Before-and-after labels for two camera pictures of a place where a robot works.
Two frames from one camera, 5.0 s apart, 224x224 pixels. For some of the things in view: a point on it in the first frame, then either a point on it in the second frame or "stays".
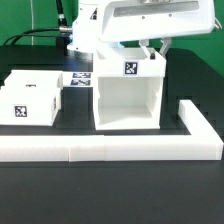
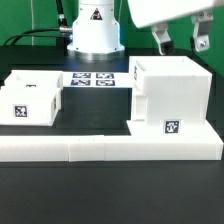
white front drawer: x=29 y=106 stays
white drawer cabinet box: x=127 y=88 to x=169 y=88
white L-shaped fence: x=202 y=143 stays
